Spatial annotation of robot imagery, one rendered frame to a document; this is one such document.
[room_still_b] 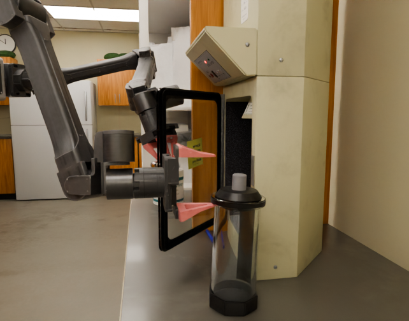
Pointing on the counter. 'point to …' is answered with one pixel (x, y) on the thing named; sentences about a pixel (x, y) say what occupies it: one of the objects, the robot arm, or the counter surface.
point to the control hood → (228, 51)
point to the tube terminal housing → (287, 126)
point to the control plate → (211, 67)
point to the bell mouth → (248, 111)
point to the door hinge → (222, 139)
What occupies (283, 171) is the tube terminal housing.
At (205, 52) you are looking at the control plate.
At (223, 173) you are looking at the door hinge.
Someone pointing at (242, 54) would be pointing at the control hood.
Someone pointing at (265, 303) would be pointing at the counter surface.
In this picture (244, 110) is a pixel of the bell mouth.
